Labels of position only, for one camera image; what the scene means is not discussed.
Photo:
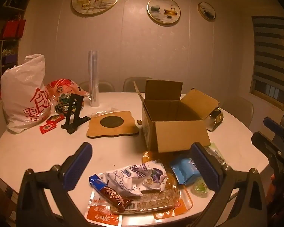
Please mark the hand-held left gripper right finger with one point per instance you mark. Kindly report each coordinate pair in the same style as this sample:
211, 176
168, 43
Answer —
203, 166

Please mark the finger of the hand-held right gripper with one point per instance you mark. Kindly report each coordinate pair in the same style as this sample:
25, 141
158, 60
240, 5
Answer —
262, 140
272, 124

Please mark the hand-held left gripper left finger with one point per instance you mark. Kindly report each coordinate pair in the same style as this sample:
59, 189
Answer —
79, 165

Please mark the green candy packet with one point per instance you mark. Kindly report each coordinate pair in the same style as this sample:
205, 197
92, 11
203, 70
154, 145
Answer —
216, 155

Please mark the blue biscuit packet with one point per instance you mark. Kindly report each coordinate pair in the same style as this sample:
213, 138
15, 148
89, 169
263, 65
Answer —
184, 170

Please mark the cardboard box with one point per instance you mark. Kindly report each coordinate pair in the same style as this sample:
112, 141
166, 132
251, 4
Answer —
179, 134

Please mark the clear orange snack packet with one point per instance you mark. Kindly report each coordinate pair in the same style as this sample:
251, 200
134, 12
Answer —
148, 156

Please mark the green jelly cup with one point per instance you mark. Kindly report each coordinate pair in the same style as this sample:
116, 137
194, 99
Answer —
200, 188

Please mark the beige chair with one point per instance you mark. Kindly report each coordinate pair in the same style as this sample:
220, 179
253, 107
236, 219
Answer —
239, 110
135, 84
104, 87

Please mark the brown chocolate bar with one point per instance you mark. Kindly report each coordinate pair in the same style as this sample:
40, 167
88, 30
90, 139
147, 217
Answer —
110, 191

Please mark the gold foil packet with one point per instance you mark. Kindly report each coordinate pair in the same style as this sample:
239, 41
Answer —
215, 120

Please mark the black phone stand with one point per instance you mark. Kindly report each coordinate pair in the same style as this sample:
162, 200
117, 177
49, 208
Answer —
72, 117

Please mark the red sachet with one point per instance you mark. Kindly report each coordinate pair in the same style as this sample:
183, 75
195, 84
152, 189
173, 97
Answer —
47, 128
55, 118

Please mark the wooden coaster mat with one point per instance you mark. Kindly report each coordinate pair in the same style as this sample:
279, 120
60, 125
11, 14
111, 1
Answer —
112, 124

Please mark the clear plastic wrapper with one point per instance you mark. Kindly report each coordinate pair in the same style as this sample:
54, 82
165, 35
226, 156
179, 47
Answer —
101, 113

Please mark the white blue snack packet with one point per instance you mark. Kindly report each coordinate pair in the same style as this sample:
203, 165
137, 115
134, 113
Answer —
137, 176

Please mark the window blind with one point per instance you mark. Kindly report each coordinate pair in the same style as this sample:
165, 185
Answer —
271, 56

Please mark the orange sesame bar packet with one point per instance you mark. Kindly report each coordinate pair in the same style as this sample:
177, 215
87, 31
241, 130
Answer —
146, 204

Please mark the red snack bag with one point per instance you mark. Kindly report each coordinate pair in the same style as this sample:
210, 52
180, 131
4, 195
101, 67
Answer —
65, 91

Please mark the stack of clear plastic cups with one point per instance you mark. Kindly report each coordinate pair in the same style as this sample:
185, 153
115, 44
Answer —
94, 78

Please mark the white plastic bag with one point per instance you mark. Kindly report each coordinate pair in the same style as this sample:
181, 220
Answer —
23, 94

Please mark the purple box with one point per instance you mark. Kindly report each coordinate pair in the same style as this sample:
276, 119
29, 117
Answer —
8, 58

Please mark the red gift bag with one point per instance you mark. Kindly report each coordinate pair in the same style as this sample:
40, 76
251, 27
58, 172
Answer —
9, 29
21, 28

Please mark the small round wall picture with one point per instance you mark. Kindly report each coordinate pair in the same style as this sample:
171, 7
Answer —
206, 10

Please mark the medium round wall picture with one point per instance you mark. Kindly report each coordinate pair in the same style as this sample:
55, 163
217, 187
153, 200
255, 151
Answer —
164, 10

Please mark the wooden wall shelf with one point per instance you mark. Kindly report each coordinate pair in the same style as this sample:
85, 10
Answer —
4, 16

